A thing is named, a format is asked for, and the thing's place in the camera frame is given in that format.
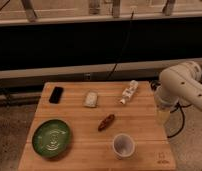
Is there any red-brown pepper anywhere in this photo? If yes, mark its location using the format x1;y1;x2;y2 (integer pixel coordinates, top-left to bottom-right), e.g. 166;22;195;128
98;114;115;131

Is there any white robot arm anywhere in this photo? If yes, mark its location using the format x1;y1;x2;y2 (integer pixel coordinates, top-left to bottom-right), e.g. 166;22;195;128
154;61;202;125

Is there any green ceramic plate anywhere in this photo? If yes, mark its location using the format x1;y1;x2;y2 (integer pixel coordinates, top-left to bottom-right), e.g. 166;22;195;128
32;119;71;158

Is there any small white plastic bottle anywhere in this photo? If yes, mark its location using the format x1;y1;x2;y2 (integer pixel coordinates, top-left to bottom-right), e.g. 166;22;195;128
120;80;139;105

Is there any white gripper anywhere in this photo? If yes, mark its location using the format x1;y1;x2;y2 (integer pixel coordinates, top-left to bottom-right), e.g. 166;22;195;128
155;97;176;125

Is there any black floor cable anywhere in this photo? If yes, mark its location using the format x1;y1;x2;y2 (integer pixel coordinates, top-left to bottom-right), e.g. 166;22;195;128
150;79;192;139

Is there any black smartphone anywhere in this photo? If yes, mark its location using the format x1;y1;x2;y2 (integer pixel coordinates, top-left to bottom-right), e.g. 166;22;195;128
49;87;63;104

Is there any black hanging cable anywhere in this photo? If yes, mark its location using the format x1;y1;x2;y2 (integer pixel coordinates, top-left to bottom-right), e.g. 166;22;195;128
105;9;136;81

